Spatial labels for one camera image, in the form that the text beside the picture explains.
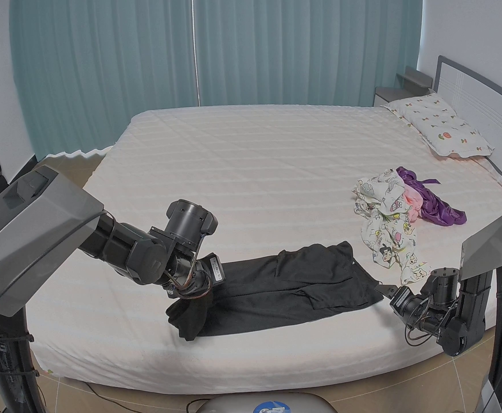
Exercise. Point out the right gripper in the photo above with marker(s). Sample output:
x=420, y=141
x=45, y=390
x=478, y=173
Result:
x=410, y=306

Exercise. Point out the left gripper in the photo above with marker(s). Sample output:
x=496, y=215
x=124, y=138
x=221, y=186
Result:
x=205, y=278

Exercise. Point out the black T-shirt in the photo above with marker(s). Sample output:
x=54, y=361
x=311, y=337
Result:
x=276, y=291

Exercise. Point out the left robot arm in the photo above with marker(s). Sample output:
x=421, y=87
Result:
x=40, y=230

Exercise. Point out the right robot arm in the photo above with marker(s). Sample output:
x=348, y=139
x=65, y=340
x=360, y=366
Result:
x=491, y=243

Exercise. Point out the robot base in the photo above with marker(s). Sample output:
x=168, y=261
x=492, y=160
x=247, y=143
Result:
x=263, y=404

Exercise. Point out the bed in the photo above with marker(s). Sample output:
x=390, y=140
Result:
x=255, y=166

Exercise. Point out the white printed pyjama top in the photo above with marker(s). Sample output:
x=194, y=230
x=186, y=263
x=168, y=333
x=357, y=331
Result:
x=384, y=230

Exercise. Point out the purple garment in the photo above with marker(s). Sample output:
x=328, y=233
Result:
x=440, y=209

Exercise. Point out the pink garment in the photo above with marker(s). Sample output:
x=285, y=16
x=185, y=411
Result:
x=413, y=202

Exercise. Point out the white printed pillow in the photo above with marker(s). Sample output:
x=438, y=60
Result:
x=440, y=123

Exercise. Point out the grey bedside table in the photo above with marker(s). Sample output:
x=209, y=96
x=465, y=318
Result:
x=390, y=93

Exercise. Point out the blue-green curtain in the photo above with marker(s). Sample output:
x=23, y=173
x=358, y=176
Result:
x=104, y=58
x=311, y=37

